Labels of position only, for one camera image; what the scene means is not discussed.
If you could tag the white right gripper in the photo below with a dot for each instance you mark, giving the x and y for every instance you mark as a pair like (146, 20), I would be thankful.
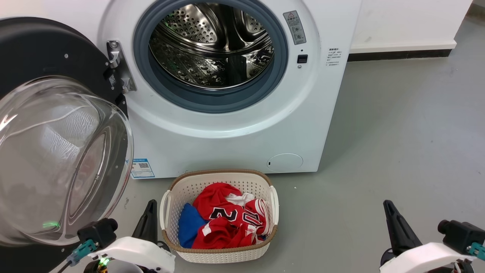
(424, 258)

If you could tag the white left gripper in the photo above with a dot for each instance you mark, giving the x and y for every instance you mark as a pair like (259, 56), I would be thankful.
(140, 254)

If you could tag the black round glass washer door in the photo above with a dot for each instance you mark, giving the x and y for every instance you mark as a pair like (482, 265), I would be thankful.
(38, 49)

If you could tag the white front-load washing machine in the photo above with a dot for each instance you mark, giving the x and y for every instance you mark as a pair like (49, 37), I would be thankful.
(227, 151)

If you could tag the metal door hinge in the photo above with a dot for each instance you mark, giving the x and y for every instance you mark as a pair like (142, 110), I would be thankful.
(117, 64)

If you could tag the black door latch slot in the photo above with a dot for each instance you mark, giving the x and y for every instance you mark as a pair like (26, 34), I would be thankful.
(302, 58)

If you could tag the blue garment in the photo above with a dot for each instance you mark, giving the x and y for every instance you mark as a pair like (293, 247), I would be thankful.
(189, 227)

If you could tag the blue energy label sticker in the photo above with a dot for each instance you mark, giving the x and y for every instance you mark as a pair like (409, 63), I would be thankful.
(142, 168)

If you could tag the white woven laundry basket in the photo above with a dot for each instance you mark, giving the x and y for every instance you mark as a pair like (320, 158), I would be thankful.
(189, 185)

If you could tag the red basketball jersey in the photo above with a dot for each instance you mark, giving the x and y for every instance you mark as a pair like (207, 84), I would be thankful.
(219, 231)

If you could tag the white garment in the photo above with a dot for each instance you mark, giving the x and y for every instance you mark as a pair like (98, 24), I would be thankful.
(240, 199)

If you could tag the round filter cover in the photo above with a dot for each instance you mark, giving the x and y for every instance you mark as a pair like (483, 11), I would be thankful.
(285, 163)

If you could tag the small printed text sticker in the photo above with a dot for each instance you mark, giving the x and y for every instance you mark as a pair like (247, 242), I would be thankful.
(333, 57)

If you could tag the grey warning sticker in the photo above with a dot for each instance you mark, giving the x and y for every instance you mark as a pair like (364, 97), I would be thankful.
(294, 27)

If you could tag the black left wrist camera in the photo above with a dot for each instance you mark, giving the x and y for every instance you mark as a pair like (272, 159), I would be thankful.
(97, 231)

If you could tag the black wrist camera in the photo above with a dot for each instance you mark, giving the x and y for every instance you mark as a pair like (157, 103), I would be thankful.
(97, 231)
(460, 235)

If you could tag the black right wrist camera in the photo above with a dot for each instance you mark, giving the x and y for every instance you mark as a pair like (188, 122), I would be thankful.
(460, 235)

